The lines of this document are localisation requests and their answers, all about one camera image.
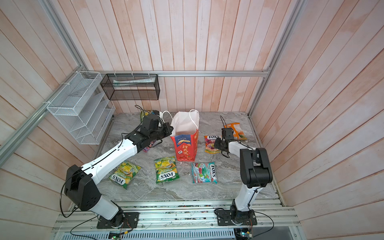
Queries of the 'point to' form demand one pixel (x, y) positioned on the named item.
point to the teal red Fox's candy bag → (204, 172)
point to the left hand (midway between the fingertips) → (174, 130)
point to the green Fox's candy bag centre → (166, 169)
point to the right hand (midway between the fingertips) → (217, 142)
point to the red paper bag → (184, 133)
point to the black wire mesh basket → (134, 86)
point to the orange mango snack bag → (238, 133)
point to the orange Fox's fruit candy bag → (209, 140)
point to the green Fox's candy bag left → (124, 174)
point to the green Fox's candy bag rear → (142, 114)
